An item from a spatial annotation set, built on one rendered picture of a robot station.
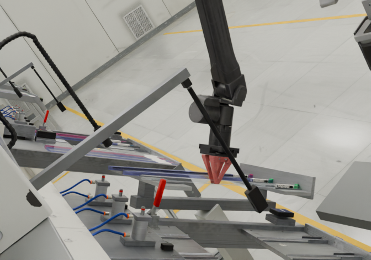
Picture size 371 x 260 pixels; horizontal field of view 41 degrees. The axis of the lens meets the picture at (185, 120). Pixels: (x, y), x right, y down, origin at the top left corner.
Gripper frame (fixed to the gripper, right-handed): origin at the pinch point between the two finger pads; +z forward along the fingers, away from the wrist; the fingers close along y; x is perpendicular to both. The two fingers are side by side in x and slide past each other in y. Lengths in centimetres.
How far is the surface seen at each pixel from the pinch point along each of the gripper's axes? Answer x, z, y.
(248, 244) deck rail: 3.7, 14.0, 11.9
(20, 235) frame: -65, -2, 65
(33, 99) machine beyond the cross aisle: 50, -29, -411
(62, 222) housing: -51, 4, 36
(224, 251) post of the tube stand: 13.0, 21.6, -9.9
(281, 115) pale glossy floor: 167, -32, -165
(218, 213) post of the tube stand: 8.1, 10.2, -8.2
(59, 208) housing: -50, 3, 28
